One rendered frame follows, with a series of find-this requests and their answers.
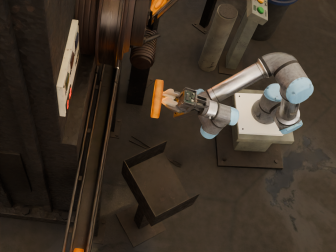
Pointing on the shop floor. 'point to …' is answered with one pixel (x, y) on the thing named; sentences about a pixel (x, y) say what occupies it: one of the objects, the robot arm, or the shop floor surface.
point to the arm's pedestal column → (246, 152)
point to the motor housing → (141, 69)
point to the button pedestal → (242, 38)
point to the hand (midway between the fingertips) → (158, 96)
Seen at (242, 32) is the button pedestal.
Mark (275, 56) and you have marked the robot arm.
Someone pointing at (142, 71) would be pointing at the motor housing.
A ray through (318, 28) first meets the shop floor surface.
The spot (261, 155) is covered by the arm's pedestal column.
